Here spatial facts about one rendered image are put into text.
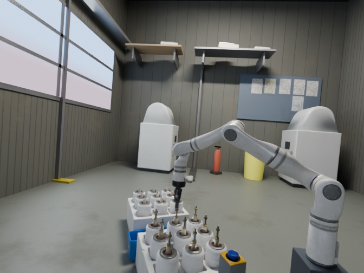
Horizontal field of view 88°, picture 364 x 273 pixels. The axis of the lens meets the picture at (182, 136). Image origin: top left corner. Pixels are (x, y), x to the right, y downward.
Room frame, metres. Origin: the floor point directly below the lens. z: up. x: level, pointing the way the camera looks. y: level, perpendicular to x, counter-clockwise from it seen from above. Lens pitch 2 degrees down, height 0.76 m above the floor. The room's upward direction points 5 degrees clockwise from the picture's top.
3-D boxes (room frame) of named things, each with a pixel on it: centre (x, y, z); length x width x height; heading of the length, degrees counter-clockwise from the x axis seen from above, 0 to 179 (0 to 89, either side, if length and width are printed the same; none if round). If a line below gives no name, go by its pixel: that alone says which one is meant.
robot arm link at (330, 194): (0.73, -0.58, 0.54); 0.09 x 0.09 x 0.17; 73
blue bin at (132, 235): (1.15, 0.13, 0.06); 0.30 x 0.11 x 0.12; 113
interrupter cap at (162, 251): (0.78, 0.02, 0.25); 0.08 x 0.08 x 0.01
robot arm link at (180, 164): (1.05, -0.01, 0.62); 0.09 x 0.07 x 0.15; 143
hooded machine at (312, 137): (3.28, -2.19, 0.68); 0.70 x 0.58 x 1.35; 84
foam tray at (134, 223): (1.44, 0.15, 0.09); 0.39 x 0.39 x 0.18; 22
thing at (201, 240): (0.97, -0.16, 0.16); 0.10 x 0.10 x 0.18
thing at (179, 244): (0.93, -0.05, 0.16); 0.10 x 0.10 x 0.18
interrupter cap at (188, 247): (0.82, -0.09, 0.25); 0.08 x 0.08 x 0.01
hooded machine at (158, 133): (3.57, 0.42, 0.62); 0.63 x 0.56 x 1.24; 84
